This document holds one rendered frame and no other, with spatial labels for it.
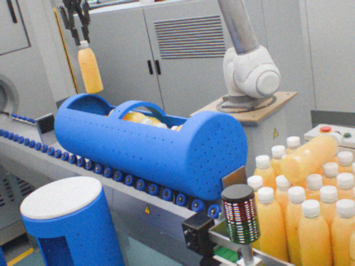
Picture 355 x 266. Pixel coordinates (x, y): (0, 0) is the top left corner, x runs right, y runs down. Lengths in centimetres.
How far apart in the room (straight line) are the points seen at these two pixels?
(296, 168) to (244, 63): 83
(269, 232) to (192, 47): 248
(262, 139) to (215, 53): 138
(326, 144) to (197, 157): 39
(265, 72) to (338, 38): 247
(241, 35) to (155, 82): 206
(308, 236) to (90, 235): 74
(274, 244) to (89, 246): 63
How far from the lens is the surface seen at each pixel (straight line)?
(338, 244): 112
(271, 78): 190
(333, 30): 433
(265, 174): 134
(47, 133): 254
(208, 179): 145
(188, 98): 369
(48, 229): 152
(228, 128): 147
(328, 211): 115
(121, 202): 183
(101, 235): 158
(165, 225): 162
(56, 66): 719
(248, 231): 89
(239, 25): 190
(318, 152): 122
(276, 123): 221
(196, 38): 347
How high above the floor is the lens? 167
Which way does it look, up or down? 20 degrees down
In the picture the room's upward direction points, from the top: 12 degrees counter-clockwise
